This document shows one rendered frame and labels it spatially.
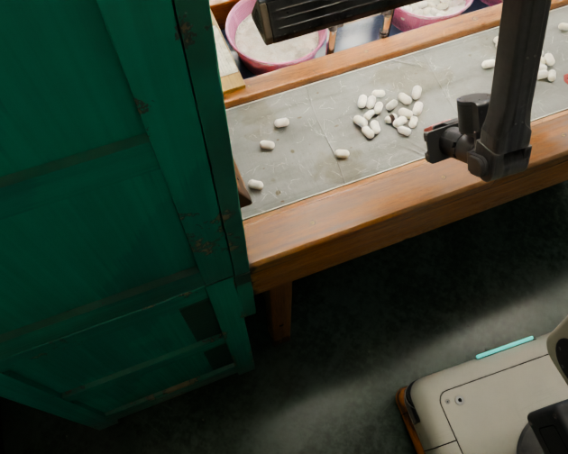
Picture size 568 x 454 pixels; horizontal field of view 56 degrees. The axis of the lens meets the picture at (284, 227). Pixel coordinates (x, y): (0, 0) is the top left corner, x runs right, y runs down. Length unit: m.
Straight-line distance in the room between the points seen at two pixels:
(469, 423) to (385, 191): 0.70
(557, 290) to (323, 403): 0.92
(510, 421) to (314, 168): 0.86
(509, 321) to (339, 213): 1.01
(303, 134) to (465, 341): 0.98
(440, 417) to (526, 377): 0.27
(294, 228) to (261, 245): 0.08
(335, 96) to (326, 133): 0.11
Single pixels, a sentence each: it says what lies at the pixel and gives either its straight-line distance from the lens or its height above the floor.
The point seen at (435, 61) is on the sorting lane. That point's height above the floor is 0.74.
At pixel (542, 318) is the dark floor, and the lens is 2.05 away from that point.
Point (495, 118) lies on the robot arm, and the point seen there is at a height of 1.10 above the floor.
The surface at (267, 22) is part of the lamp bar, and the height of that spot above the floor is 1.08.
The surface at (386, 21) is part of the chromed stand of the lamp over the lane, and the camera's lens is 1.45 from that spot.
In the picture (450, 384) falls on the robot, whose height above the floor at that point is 0.28.
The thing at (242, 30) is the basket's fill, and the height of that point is 0.73.
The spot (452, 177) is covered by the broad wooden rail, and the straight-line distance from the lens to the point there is 1.25.
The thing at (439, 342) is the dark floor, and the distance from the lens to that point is 1.91.
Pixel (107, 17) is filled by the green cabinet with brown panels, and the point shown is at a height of 1.46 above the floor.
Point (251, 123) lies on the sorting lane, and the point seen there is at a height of 0.74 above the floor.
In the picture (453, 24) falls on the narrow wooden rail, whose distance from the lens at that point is 1.55.
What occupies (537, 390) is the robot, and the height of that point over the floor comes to 0.28.
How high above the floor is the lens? 1.78
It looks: 64 degrees down
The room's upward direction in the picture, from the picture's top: straight up
